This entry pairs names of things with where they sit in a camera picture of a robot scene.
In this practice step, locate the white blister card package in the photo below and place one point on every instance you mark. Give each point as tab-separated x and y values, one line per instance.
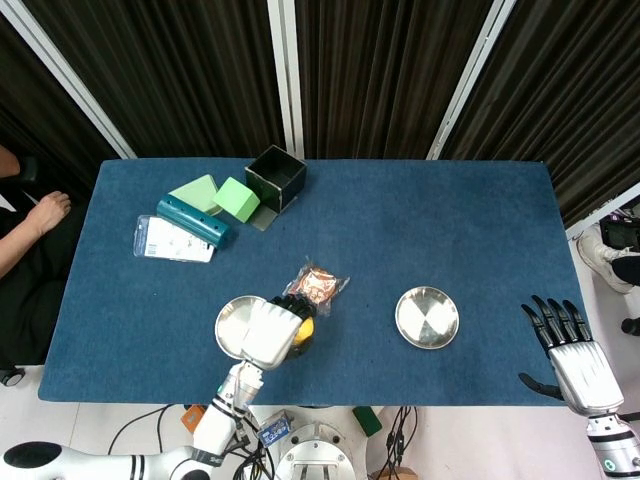
170	245

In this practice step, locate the black caster wheel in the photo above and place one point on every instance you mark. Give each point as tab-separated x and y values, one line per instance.
12	376

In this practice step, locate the light green foam wedge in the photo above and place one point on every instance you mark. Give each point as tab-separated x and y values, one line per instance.
192	194

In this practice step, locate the light green foam cube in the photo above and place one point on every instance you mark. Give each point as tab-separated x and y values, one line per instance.
235	200

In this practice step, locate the white metal frame post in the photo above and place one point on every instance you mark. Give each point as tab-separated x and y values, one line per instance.
286	80
470	80
65	75

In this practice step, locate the orange plastic device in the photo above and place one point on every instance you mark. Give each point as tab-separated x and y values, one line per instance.
192	419

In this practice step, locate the white metal frame bar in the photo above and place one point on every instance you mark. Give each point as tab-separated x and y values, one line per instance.
600	212

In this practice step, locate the bystander black clothing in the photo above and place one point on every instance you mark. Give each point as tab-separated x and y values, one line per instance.
35	310

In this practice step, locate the dark green small block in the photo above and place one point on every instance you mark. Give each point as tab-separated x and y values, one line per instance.
367	421

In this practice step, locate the bystander bare hand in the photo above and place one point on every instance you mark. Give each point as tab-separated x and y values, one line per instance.
50	210

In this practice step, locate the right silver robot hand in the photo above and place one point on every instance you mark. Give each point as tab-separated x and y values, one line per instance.
582	372

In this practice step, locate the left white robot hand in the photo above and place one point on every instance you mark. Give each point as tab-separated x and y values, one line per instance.
267	332

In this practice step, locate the clear snack packet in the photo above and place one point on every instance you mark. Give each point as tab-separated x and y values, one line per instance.
312	282

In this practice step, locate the bystander bare forearm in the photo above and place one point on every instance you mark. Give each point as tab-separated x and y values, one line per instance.
17	250

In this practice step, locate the round steel plate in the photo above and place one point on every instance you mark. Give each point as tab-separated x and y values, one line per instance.
231	325
426	317

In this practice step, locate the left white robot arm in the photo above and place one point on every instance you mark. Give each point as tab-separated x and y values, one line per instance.
215	425

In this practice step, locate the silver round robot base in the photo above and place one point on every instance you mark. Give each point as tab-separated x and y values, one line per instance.
320	452

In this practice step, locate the teal cylinder block with holes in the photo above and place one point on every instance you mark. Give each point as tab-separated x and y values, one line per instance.
192	222

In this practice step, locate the black open square box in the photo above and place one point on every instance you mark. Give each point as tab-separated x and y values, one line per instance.
291	187

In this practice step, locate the dark pleated curtain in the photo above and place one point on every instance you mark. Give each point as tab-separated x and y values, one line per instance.
30	115
385	75
575	100
170	75

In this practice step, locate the blue circuit board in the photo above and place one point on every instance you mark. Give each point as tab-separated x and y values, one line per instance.
275	429

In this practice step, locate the blue velvet table cloth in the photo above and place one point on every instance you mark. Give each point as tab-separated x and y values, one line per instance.
400	225

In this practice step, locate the white sneaker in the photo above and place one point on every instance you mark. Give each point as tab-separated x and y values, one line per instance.
602	260

